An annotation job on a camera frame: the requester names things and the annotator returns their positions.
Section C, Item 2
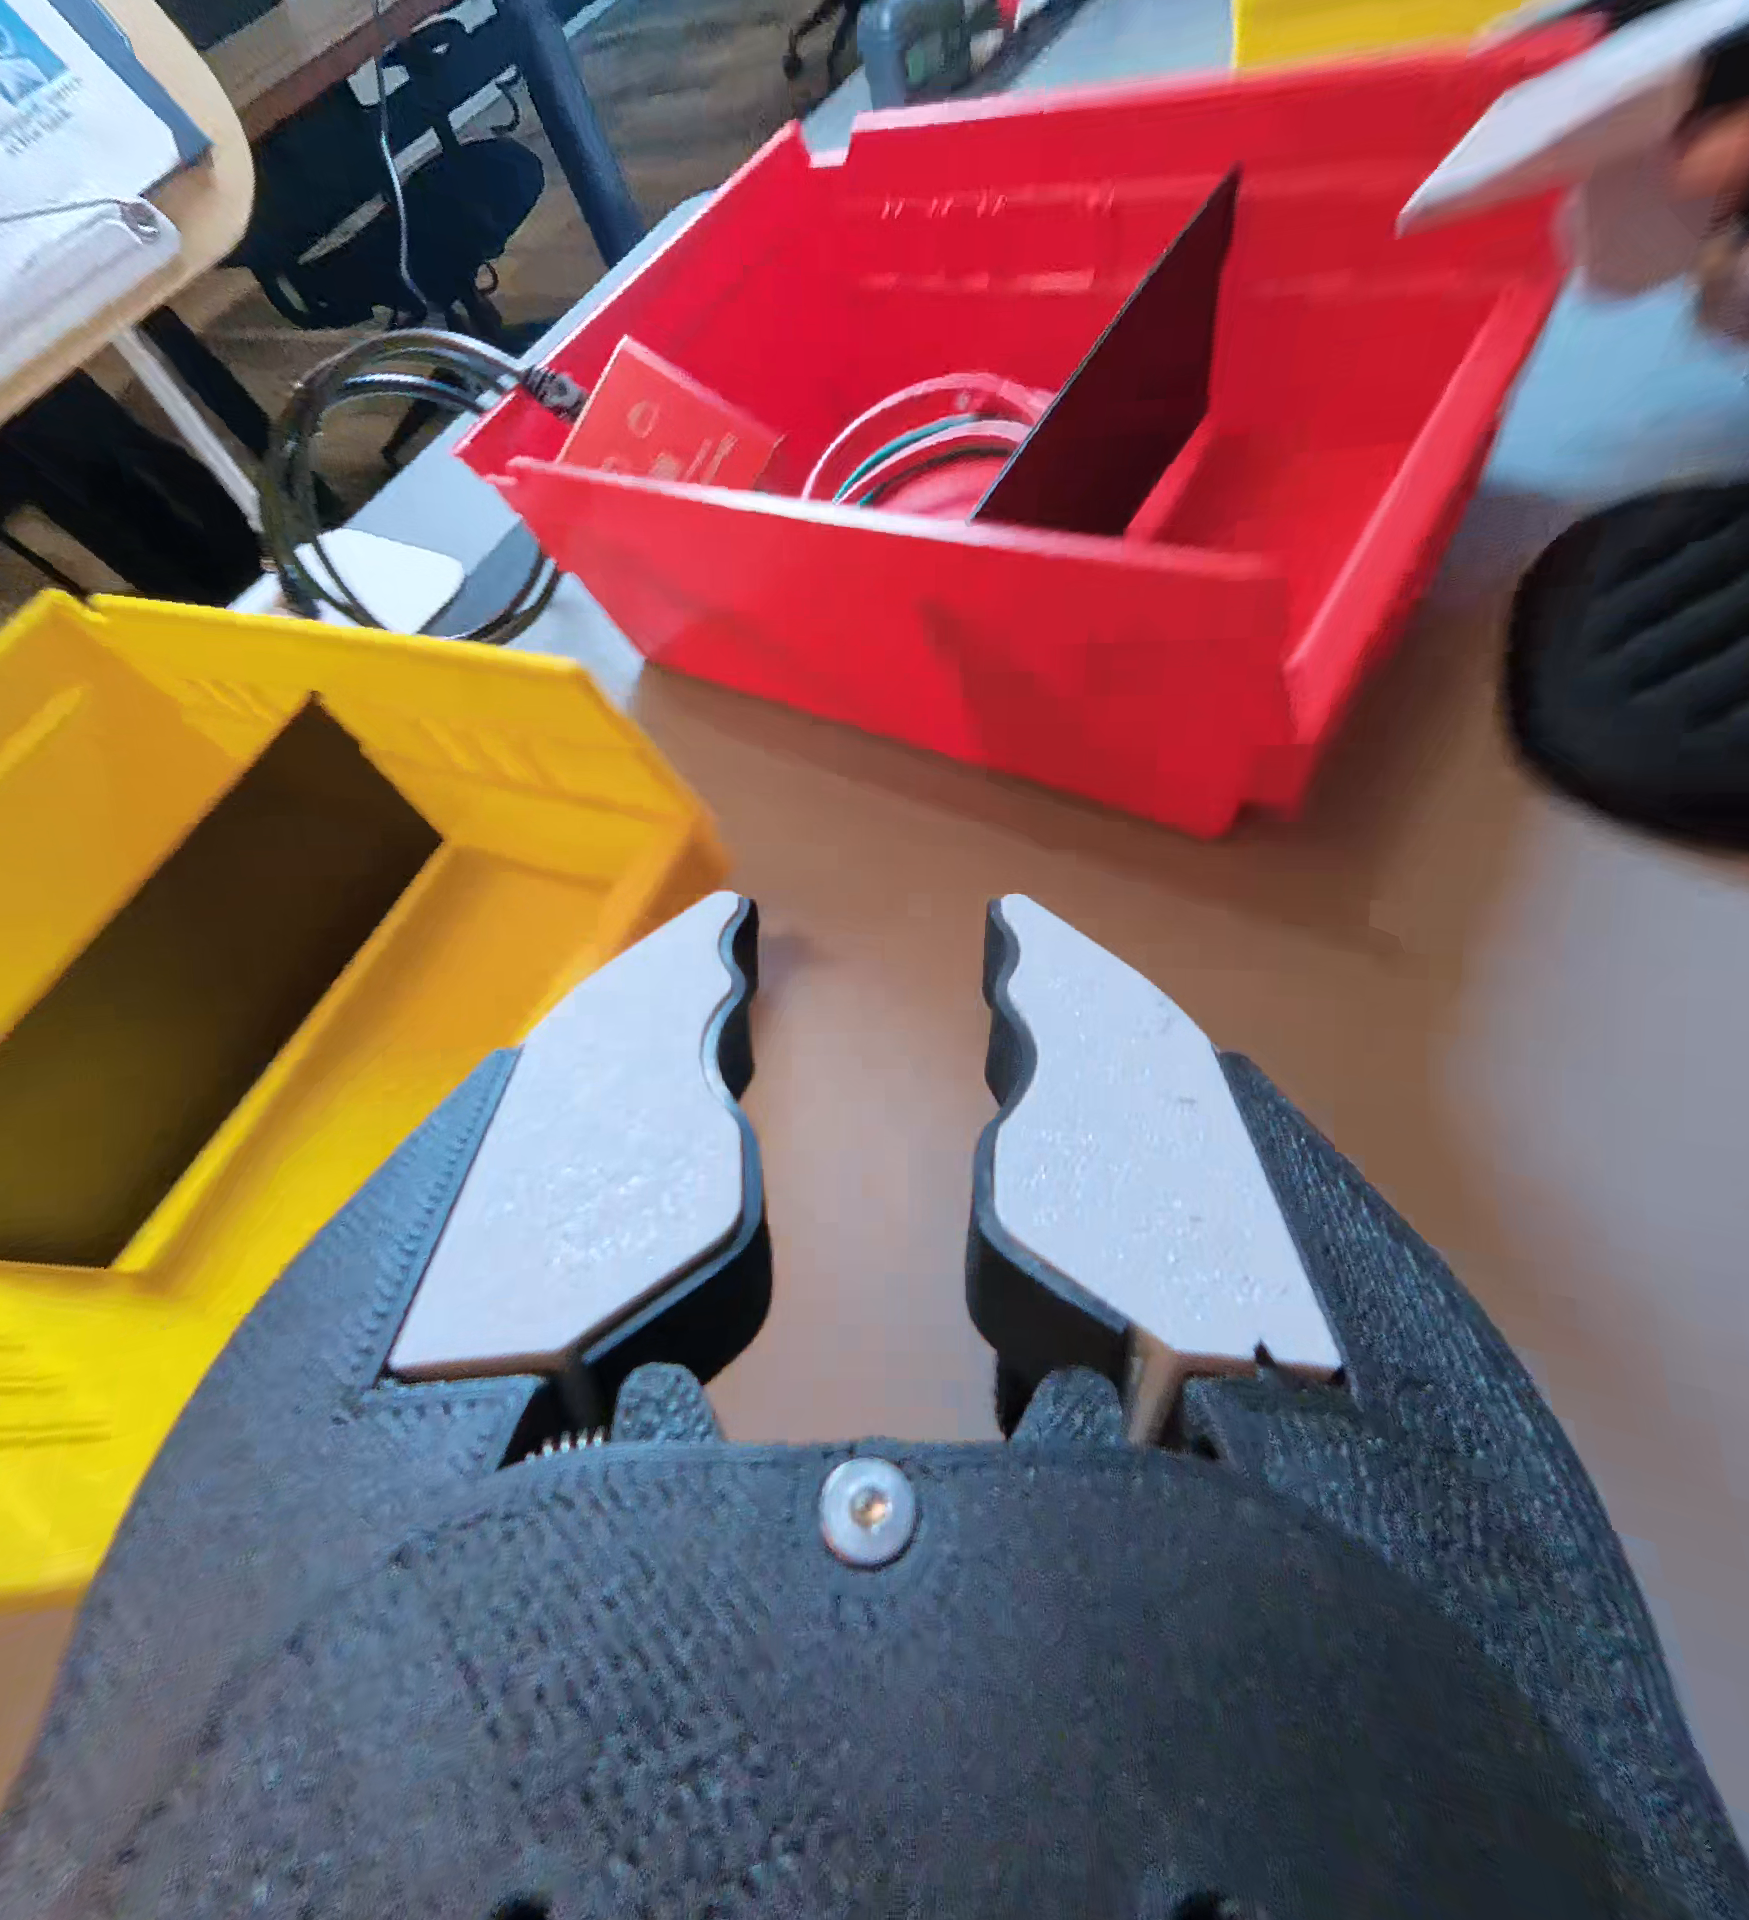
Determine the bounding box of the black bin divider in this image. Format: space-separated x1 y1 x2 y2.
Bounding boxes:
0 696 443 1269
971 166 1244 541

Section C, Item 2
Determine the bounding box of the person's right hand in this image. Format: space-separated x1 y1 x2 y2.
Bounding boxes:
1577 98 1749 369

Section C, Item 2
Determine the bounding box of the printed instruction sheet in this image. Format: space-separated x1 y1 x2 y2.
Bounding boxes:
0 0 216 397

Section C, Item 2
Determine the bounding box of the red ethernet cable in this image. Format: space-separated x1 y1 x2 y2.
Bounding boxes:
801 375 1055 524

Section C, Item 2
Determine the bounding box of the black ethernet cable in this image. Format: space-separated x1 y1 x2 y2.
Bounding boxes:
261 326 589 647

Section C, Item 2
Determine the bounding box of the yellow plastic bin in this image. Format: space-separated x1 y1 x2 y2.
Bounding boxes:
0 589 731 1623
1234 0 1540 69

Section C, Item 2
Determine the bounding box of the red network switch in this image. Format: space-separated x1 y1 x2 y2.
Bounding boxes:
562 338 785 495

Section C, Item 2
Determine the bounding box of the black textured pad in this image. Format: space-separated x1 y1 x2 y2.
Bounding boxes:
1505 477 1749 863

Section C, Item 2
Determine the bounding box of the red plastic bin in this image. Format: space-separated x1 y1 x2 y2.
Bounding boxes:
454 15 1610 838

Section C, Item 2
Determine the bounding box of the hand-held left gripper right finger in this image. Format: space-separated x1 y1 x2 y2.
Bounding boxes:
965 893 1344 1444

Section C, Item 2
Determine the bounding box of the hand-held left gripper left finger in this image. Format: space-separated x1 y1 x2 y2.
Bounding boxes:
386 889 777 1420

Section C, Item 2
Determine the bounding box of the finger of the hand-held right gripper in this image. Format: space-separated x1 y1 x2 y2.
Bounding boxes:
1396 0 1749 240

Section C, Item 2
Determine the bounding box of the green ethernet cable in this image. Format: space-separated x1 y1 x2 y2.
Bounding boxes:
835 423 1026 510

